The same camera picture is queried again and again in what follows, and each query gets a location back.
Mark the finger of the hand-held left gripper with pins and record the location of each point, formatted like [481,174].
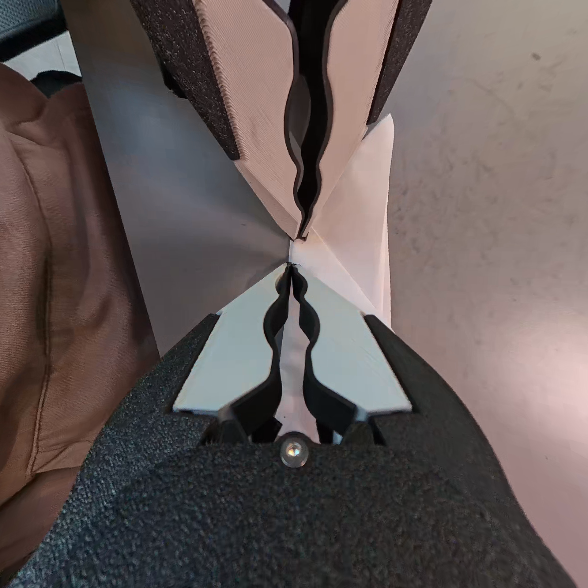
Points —
[353,82]
[257,101]

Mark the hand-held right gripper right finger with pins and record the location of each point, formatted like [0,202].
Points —
[358,363]

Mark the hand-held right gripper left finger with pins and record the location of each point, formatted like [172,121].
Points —
[229,358]

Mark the white paper sheet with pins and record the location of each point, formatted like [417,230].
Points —
[358,239]

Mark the person's beige sweatshirt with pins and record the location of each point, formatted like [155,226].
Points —
[59,275]

